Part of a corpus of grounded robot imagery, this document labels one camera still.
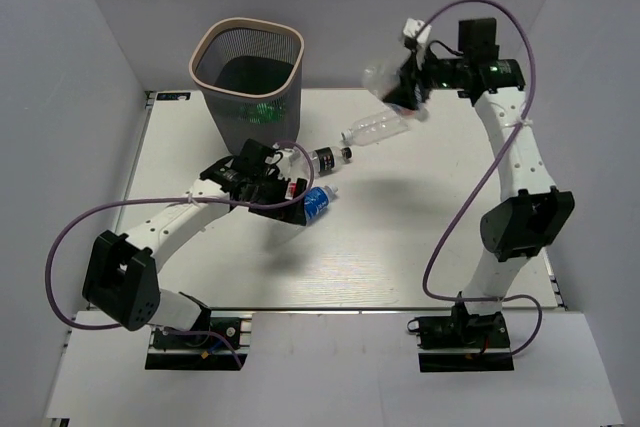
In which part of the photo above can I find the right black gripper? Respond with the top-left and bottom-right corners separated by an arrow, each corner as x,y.
381,44 -> 467,111

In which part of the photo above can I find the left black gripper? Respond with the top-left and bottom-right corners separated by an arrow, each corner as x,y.
250,171 -> 307,226

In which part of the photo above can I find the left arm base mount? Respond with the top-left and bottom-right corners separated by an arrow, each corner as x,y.
145,312 -> 252,372

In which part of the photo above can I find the clear bottle white cap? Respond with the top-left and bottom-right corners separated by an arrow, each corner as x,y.
341,111 -> 409,146

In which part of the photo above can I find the clear bottle black label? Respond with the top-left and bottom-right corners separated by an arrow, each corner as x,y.
309,146 -> 352,175

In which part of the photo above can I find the clear bottle red label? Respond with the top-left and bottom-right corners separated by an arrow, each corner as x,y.
285,182 -> 297,200

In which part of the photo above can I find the white bottle blue orange label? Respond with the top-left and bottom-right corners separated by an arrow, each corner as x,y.
362,59 -> 416,117

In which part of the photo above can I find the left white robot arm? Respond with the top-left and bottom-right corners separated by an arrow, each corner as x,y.
82,139 -> 314,346

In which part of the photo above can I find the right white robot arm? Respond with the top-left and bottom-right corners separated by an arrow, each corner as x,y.
381,18 -> 575,346

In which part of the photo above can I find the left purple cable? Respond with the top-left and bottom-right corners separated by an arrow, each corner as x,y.
44,140 -> 316,367

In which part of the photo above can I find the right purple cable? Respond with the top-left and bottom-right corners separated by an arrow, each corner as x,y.
422,0 -> 544,358

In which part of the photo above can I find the grey mesh waste bin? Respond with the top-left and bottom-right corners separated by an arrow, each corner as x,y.
189,17 -> 305,155

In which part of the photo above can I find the clear bottle blue label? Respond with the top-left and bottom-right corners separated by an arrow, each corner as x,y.
303,185 -> 338,224

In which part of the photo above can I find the purple cable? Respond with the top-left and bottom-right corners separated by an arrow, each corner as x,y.
44,140 -> 316,367
422,0 -> 544,358

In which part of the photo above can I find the green bottle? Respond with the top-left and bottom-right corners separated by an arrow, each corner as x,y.
239,102 -> 286,125

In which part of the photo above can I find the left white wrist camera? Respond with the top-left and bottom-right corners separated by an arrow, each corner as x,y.
275,148 -> 309,179

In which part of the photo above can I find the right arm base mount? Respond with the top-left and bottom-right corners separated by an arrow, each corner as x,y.
407,303 -> 514,373

